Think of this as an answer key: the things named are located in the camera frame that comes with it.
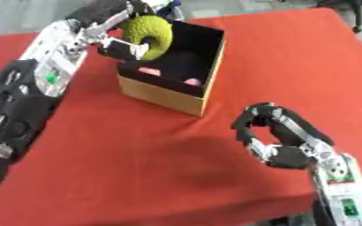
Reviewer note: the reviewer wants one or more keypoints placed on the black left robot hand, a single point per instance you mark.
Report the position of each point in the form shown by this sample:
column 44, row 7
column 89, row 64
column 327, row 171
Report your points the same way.
column 100, row 11

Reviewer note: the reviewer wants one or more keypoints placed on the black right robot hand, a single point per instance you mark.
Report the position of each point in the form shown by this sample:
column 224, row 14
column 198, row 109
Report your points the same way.
column 287, row 132

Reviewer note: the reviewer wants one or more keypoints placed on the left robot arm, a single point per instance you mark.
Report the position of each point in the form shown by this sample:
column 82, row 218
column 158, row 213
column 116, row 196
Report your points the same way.
column 40, row 70

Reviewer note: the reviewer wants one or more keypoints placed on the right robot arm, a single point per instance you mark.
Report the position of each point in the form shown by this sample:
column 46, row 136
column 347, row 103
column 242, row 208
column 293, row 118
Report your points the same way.
column 342, row 191

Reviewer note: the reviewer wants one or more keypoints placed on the tan cardboard box black inside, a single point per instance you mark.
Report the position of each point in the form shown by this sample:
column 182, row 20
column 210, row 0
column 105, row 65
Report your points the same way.
column 174, row 88

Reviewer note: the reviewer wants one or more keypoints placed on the pink toy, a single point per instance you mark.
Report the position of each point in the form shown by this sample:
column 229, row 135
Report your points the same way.
column 150, row 70
column 192, row 81

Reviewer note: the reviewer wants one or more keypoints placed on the black chair base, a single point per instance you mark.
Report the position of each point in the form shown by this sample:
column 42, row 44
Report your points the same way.
column 355, row 11

